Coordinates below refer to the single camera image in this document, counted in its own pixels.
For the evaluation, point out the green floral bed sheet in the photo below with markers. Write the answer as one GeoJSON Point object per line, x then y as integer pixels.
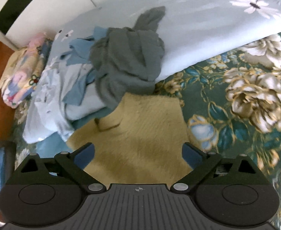
{"type": "Point", "coordinates": [230, 103]}

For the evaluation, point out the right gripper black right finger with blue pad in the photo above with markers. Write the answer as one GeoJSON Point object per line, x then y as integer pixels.
{"type": "Point", "coordinates": [202, 165]}

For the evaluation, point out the medium blue crumpled garment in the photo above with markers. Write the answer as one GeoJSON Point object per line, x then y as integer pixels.
{"type": "Point", "coordinates": [78, 53]}

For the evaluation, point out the pale blue floral quilt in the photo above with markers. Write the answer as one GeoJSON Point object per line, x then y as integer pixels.
{"type": "Point", "coordinates": [192, 31]}

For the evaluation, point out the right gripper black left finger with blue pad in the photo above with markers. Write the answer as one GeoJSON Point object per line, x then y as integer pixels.
{"type": "Point", "coordinates": [72, 166]}

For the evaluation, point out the light blue crumpled shirt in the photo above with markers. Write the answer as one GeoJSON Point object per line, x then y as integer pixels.
{"type": "Point", "coordinates": [46, 114]}

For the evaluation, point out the pastel floral folded blanket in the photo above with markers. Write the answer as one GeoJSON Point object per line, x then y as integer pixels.
{"type": "Point", "coordinates": [24, 69]}

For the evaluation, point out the dark grey crumpled garment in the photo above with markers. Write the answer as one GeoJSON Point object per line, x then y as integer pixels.
{"type": "Point", "coordinates": [129, 59]}

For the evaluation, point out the blue and brown folded clothes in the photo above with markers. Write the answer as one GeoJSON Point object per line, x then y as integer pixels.
{"type": "Point", "coordinates": [7, 161]}

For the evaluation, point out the mustard yellow knitted sweater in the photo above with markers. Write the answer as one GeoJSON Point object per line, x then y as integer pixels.
{"type": "Point", "coordinates": [140, 142]}

